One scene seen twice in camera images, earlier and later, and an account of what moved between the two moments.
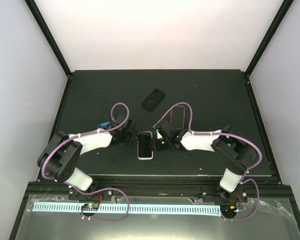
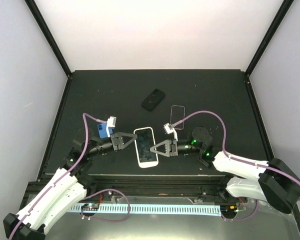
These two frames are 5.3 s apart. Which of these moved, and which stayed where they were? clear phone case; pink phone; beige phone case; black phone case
Moved: beige phone case
Stayed: pink phone; clear phone case; black phone case
